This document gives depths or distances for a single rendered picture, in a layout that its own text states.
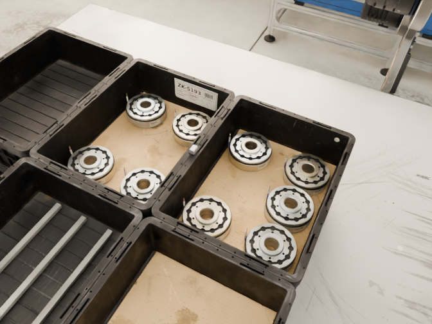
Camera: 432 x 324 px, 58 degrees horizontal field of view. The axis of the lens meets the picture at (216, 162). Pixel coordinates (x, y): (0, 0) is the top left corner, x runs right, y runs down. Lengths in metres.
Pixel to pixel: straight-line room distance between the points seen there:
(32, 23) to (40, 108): 2.15
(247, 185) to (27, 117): 0.60
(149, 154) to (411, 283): 0.68
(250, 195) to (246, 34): 2.20
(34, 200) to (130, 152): 0.24
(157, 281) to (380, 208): 0.63
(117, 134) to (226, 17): 2.26
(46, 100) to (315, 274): 0.83
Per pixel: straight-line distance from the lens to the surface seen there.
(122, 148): 0.99
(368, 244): 1.05
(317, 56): 2.88
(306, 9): 2.77
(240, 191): 0.90
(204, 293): 0.77
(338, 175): 0.84
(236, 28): 3.05
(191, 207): 0.83
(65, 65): 1.29
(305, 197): 0.88
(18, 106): 1.18
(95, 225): 0.87
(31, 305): 0.83
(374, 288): 1.00
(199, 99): 1.03
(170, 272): 0.79
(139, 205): 0.76
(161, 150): 0.97
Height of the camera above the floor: 1.55
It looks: 50 degrees down
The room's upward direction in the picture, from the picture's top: 4 degrees clockwise
